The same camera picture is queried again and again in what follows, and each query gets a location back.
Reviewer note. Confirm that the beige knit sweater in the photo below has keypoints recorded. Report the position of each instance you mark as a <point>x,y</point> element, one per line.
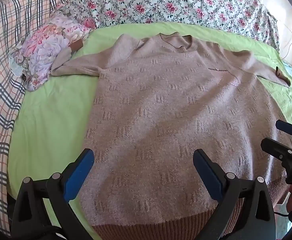
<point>160,105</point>

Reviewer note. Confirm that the pink rose floral quilt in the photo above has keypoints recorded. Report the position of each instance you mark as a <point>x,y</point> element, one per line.
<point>160,0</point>

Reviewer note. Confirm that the floral pink lilac cloth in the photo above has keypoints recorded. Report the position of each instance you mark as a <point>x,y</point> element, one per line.
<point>46,50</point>

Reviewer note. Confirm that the light green bed sheet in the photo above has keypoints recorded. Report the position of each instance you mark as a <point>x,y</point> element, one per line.
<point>48,130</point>

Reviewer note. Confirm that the plaid blanket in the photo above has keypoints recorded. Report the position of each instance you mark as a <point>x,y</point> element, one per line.
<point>1,80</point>

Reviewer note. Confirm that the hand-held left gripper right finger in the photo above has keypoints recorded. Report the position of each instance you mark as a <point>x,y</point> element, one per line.
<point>208,172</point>

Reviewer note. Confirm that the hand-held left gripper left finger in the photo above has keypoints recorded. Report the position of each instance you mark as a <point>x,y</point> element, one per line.
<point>78,175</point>

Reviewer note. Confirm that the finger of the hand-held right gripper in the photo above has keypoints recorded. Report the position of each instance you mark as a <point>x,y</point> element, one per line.
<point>289,128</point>
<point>275,148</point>

